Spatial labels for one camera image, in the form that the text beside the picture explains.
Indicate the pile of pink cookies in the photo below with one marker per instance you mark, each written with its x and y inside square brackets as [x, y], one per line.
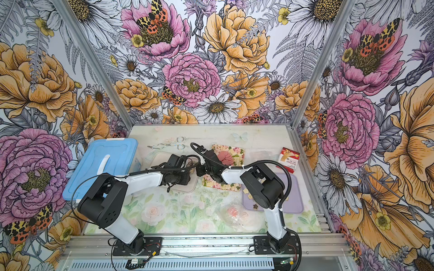
[226, 158]

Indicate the metal scissors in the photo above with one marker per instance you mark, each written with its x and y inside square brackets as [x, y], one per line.
[178, 144]

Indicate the red white small box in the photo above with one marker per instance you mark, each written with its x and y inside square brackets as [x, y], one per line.
[289, 159]

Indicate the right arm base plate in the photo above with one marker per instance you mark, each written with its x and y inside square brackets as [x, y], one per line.
[267, 245]

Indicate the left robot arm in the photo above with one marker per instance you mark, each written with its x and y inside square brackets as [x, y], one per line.
[102, 203]

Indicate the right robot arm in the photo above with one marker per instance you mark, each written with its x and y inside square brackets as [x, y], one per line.
[266, 188]

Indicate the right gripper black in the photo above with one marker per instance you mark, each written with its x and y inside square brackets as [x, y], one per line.
[199, 169]

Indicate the yellow floral tray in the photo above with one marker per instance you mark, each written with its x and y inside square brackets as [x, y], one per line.
[239, 155]

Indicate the pile of flower biscuits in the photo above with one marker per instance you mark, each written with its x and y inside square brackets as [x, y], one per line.
[248, 201]

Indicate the blue lidded storage box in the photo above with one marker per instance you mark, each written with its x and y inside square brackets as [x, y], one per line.
[117, 157]

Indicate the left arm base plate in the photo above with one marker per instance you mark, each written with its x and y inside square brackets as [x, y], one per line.
[145, 246]

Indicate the beige plastic tray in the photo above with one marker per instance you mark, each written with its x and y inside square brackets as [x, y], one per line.
[157, 157]

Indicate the aluminium front rail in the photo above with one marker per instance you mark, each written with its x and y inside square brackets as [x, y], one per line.
[208, 245]

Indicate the ziploc bag pink cookies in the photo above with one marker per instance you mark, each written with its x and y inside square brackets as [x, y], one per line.
[257, 155]

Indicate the bag of mixed snacks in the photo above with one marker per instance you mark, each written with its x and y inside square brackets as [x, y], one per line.
[237, 217]

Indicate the lavender plastic tray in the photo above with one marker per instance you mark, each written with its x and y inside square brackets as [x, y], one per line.
[293, 203]

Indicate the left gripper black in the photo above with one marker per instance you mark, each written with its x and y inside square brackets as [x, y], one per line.
[185, 178]

